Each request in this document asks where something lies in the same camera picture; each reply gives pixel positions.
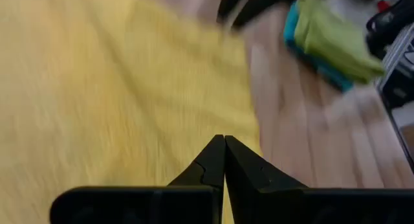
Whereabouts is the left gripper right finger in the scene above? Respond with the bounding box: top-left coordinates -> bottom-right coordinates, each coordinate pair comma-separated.
225,135 -> 414,224

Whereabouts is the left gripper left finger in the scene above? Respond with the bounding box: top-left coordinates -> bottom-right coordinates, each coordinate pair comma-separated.
50,135 -> 226,224

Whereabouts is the yellow microfiber towel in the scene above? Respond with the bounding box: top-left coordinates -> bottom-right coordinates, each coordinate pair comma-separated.
0,0 -> 263,224

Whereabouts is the green microfiber towel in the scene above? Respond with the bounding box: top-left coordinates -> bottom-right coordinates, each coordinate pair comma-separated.
293,0 -> 386,86

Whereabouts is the blue microfiber towel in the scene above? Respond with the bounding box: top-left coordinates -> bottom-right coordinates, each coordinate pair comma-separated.
283,0 -> 355,93

